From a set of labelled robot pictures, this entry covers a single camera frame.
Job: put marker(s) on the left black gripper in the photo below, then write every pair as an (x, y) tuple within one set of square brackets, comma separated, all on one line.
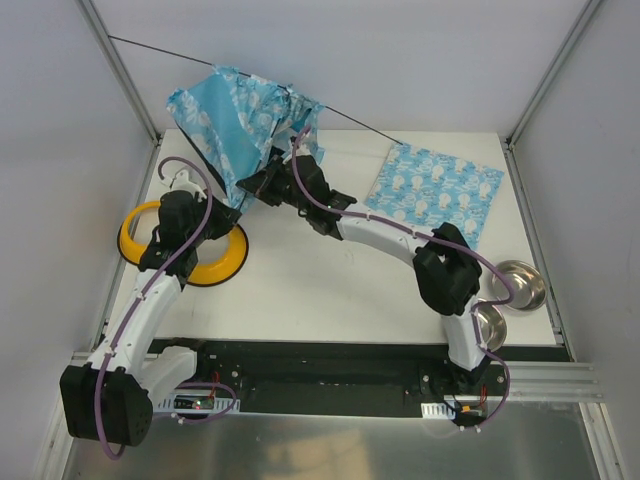
[(223, 215)]

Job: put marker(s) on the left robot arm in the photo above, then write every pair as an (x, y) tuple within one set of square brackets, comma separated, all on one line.
[(112, 397)]

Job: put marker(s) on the steel pet bowl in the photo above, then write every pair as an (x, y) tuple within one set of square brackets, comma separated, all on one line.
[(527, 283), (489, 323)]

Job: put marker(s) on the black tent pole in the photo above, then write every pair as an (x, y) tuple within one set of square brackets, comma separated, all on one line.
[(210, 64)]

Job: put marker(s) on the right white cable duct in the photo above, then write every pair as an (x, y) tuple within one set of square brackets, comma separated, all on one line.
[(437, 411)]

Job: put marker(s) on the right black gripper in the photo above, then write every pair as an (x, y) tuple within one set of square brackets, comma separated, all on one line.
[(264, 183)]

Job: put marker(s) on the blue snowman tent mat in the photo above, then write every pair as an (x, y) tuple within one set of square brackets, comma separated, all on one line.
[(427, 188)]

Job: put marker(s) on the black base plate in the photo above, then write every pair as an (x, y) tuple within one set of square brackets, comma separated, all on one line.
[(334, 379)]

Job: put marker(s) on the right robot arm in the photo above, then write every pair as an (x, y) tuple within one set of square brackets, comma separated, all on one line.
[(447, 273)]

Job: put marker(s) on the blue snowman pet tent fabric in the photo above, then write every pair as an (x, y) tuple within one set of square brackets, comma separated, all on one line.
[(234, 121)]

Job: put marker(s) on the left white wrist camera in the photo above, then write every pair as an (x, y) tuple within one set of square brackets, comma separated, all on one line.
[(181, 181)]

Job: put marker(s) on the left white cable duct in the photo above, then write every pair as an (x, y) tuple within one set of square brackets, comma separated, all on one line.
[(196, 403)]

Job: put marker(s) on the white cable duct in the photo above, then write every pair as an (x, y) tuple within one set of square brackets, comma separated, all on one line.
[(196, 403), (437, 411)]

